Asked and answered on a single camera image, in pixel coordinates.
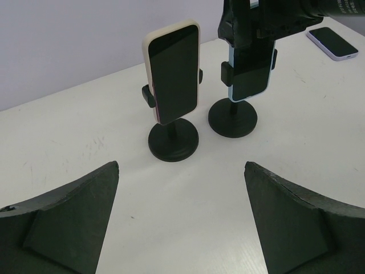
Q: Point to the black round-base phone stand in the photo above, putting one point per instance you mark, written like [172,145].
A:
[174,142]

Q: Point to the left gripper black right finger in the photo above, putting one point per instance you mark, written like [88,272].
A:
[301,231]

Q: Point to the black phone cream case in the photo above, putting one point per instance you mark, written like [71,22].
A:
[177,42]

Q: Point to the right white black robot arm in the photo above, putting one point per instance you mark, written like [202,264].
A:
[337,8]

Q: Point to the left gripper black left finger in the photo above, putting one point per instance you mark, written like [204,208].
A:
[60,231]

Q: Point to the black phone lavender case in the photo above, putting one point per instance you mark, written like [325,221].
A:
[332,44]

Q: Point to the black phone blue case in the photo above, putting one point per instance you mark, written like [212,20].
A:
[252,68]

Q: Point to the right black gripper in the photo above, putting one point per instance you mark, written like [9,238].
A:
[244,24]

